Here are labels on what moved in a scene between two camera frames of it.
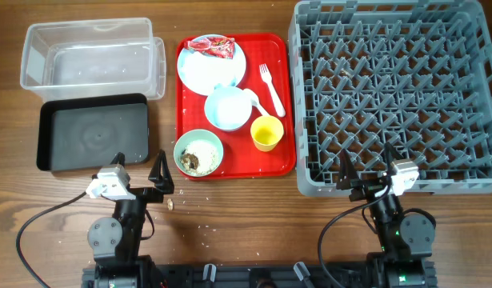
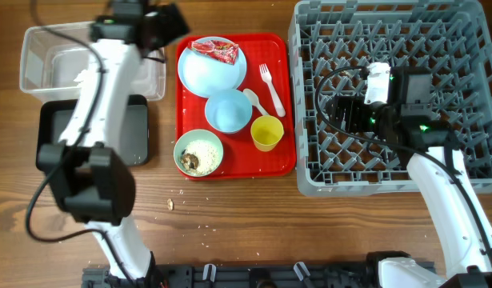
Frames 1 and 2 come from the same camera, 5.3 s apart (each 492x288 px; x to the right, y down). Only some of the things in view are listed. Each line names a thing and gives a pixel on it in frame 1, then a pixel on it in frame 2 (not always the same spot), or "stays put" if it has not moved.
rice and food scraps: [199, 157] stays put
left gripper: [162, 182] → [174, 15]
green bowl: [198, 153] stays put
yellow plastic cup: [266, 131] stays put
